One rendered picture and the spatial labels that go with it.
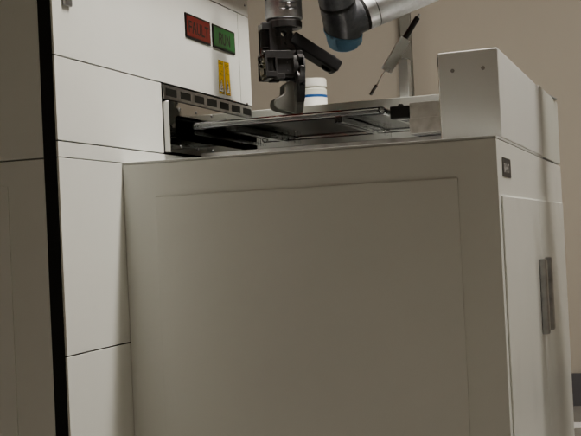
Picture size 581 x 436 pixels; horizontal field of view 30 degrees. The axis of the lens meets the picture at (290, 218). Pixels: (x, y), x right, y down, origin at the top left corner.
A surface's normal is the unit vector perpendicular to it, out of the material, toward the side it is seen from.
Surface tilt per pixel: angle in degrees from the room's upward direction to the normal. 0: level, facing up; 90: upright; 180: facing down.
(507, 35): 90
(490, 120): 90
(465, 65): 90
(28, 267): 90
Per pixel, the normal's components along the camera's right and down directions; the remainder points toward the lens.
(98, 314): 0.94, -0.05
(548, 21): -0.19, 0.00
